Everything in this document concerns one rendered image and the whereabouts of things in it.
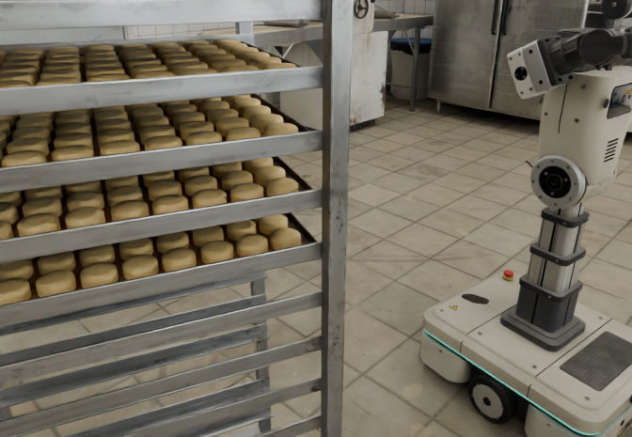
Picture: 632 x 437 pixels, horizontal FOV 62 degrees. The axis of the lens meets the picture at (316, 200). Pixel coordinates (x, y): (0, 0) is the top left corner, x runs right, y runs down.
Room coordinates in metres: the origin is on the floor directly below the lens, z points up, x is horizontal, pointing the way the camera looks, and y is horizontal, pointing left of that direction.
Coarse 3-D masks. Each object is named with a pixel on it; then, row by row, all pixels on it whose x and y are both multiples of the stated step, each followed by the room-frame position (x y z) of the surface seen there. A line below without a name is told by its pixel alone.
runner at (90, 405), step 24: (312, 336) 0.72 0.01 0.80; (240, 360) 0.67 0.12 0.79; (264, 360) 0.69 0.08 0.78; (144, 384) 0.61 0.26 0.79; (168, 384) 0.63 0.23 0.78; (192, 384) 0.64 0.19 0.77; (48, 408) 0.56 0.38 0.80; (72, 408) 0.57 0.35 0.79; (96, 408) 0.59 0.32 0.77; (0, 432) 0.54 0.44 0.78; (24, 432) 0.55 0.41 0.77
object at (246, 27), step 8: (240, 24) 1.11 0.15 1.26; (248, 24) 1.12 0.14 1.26; (240, 32) 1.11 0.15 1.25; (248, 32) 1.12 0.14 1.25; (256, 288) 1.12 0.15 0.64; (264, 288) 1.13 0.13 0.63; (264, 320) 1.12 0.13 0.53; (256, 344) 1.12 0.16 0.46; (264, 344) 1.12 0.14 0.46; (264, 368) 1.12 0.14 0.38; (256, 376) 1.14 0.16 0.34; (264, 376) 1.12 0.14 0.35; (264, 424) 1.12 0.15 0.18
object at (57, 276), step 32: (224, 224) 0.83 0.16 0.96; (256, 224) 0.84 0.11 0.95; (64, 256) 0.69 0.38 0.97; (96, 256) 0.69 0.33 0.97; (128, 256) 0.71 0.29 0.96; (160, 256) 0.73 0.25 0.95; (192, 256) 0.69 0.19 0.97; (224, 256) 0.70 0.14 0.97; (0, 288) 0.60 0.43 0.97; (32, 288) 0.63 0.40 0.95; (64, 288) 0.61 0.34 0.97
